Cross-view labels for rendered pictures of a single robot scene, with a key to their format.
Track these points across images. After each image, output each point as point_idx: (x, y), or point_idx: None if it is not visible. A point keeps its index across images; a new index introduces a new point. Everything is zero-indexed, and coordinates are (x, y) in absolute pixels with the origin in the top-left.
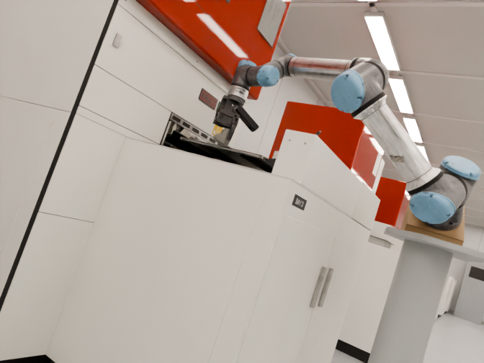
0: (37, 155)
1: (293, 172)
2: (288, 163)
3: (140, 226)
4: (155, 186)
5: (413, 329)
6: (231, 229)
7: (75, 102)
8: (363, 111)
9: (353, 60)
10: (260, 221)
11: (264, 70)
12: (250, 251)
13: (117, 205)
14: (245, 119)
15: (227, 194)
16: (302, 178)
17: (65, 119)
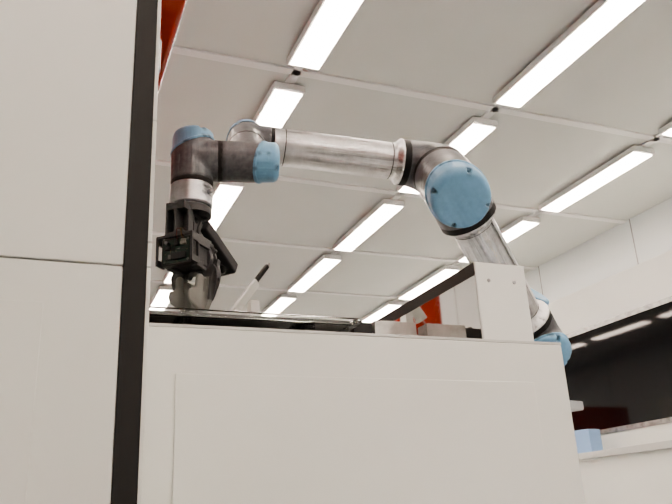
0: (23, 435)
1: (517, 334)
2: (503, 321)
3: None
4: (294, 430)
5: None
6: (509, 463)
7: (131, 233)
8: (483, 224)
9: (406, 142)
10: (547, 430)
11: (271, 150)
12: (555, 489)
13: None
14: (221, 250)
15: (472, 398)
16: (533, 340)
17: (105, 289)
